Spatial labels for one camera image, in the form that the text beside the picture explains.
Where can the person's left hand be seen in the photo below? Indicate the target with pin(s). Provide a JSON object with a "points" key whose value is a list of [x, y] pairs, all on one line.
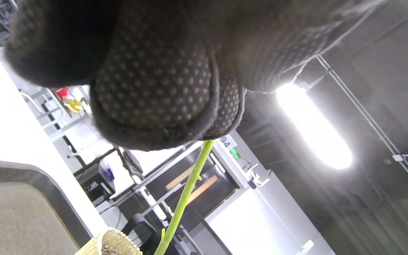
{"points": [[154, 71]]}

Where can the red artificial rose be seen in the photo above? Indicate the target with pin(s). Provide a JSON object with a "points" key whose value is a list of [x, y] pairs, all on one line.
{"points": [[190, 184]]}

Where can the red and yellow figure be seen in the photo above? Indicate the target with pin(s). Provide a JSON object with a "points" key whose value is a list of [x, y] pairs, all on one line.
{"points": [[70, 102]]}

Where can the long ceiling light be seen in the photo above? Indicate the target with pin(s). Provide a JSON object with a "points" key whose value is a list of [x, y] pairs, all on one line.
{"points": [[313, 127]]}

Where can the gold ribbed flower pot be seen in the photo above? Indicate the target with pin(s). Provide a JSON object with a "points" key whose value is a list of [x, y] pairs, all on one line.
{"points": [[119, 239]]}

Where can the dark brown plastic tray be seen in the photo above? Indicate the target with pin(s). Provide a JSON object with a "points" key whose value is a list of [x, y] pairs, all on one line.
{"points": [[12, 219]]}

